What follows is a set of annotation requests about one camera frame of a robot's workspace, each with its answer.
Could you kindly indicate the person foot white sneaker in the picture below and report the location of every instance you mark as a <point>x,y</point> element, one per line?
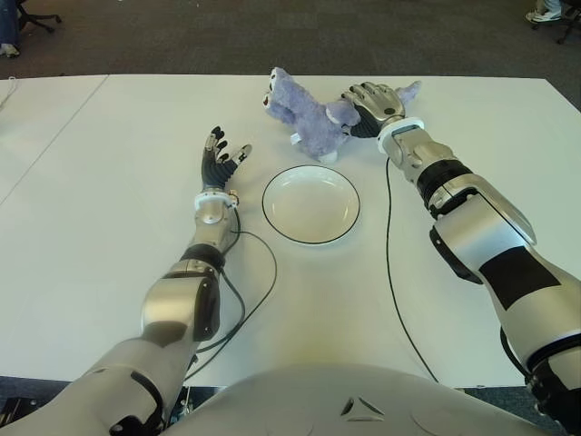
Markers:
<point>542,16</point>

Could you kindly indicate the person leg blue jeans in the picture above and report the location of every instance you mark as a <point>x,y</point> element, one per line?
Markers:
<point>9,27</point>

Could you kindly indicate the robot left arm silver black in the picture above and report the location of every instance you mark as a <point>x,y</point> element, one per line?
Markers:
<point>172,300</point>

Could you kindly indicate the silver robot torso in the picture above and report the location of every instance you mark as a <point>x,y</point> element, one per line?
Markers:
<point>363,399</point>

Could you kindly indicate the robot left hand black silver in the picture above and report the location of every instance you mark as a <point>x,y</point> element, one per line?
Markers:
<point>217,172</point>

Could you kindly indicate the black office chair base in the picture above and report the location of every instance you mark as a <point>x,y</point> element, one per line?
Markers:
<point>41,18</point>
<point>569,27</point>

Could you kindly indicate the purple plush bunny doll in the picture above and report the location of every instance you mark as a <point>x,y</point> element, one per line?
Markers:
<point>313,127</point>

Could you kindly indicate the white plate black rim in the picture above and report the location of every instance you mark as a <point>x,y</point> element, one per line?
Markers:
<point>311,209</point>

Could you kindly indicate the robot right hand black silver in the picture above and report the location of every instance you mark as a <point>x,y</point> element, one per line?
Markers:
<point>377,102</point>

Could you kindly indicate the robot right arm silver black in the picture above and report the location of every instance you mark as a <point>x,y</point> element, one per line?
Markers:
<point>495,245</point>

